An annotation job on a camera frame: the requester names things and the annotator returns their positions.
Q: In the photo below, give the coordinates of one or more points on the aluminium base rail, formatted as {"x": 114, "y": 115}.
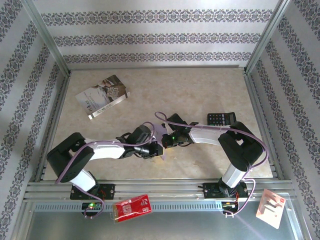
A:
{"x": 162, "y": 187}

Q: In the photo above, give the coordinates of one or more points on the pink blister package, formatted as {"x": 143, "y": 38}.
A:
{"x": 271, "y": 208}

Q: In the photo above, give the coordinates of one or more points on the black calculator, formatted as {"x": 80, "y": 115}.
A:
{"x": 221, "y": 117}

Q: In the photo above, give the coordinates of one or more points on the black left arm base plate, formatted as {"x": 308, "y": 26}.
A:
{"x": 107, "y": 191}

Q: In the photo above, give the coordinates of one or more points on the aluminium side rail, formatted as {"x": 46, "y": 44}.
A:
{"x": 53, "y": 125}
{"x": 260, "y": 112}

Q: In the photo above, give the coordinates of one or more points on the aluminium frame post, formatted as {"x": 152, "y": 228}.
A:
{"x": 46, "y": 37}
{"x": 266, "y": 37}

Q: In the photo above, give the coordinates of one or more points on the white photo-cover book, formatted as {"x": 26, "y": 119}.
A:
{"x": 102, "y": 96}

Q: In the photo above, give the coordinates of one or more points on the aluminium rear rail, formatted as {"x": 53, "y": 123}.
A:
{"x": 155, "y": 67}

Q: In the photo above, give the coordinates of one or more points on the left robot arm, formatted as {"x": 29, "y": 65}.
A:
{"x": 67, "y": 157}

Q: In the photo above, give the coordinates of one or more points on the grey metal sheet panel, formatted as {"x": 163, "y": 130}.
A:
{"x": 175, "y": 227}

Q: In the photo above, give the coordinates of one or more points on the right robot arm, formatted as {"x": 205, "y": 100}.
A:
{"x": 240, "y": 147}

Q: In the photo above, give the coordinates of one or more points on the red packet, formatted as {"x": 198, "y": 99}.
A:
{"x": 132, "y": 208}

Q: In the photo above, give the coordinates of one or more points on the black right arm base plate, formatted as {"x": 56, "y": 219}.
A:
{"x": 210, "y": 191}

